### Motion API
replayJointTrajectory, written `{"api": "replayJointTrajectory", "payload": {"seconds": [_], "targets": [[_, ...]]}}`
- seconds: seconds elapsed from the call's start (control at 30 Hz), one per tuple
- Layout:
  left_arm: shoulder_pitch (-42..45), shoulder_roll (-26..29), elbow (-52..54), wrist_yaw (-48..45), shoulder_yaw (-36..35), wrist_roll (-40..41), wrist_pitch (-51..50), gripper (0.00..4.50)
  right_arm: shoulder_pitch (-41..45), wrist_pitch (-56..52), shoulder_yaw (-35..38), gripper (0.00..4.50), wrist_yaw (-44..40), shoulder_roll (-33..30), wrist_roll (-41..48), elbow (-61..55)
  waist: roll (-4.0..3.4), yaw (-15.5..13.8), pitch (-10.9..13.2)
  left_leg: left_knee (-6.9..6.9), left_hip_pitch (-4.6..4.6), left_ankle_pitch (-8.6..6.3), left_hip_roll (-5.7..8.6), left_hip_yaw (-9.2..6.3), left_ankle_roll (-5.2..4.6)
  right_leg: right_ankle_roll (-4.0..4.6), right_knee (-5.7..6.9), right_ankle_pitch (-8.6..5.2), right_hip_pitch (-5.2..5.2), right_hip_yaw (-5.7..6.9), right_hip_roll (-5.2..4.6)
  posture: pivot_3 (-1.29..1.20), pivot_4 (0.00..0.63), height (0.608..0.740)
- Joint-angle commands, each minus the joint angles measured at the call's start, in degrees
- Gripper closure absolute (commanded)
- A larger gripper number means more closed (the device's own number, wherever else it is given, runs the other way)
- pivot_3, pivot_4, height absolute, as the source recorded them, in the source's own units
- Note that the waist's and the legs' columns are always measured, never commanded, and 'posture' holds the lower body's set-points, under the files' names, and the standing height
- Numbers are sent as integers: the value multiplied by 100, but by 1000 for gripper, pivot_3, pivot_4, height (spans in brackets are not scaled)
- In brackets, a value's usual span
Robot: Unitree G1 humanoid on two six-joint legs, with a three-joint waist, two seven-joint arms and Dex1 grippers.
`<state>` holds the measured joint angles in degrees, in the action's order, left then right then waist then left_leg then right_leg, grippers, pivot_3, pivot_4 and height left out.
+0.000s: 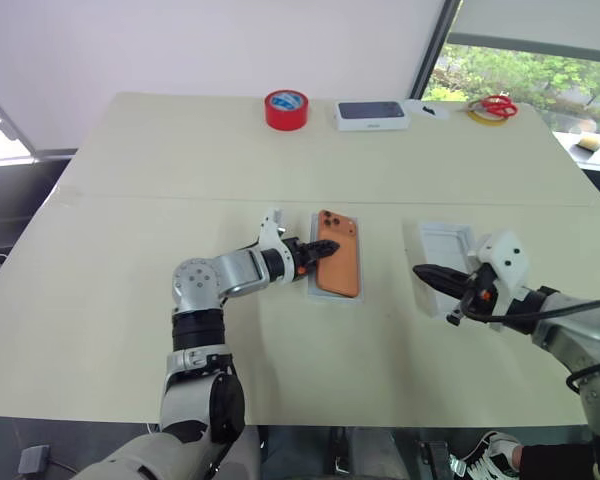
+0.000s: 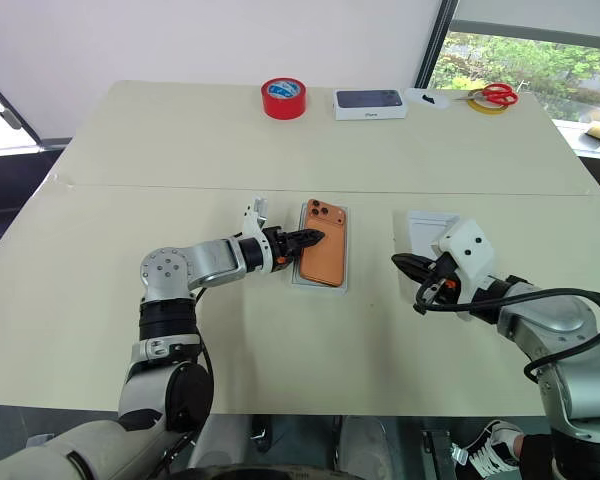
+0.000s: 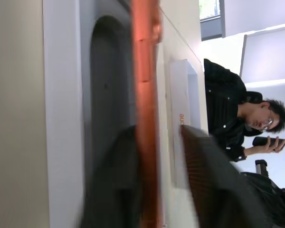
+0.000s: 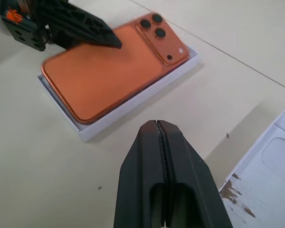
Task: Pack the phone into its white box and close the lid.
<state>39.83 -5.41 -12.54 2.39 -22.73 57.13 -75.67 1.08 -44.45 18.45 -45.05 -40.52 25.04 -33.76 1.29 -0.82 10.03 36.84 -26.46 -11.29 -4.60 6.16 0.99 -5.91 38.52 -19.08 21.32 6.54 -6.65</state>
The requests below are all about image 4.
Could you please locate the white phone box lid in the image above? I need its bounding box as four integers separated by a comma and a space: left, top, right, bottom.
218, 109, 285, 228

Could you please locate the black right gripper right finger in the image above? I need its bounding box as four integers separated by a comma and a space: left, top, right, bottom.
157, 120, 234, 228

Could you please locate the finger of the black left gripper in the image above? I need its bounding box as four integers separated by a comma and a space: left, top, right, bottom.
34, 0, 123, 50
46, 23, 86, 51

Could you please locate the orange smartphone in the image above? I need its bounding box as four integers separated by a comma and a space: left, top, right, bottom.
40, 13, 190, 125

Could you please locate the white phone box base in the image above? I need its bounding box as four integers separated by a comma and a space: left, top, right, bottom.
37, 45, 200, 143

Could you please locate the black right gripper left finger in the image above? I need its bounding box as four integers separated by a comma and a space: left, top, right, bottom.
114, 120, 169, 228

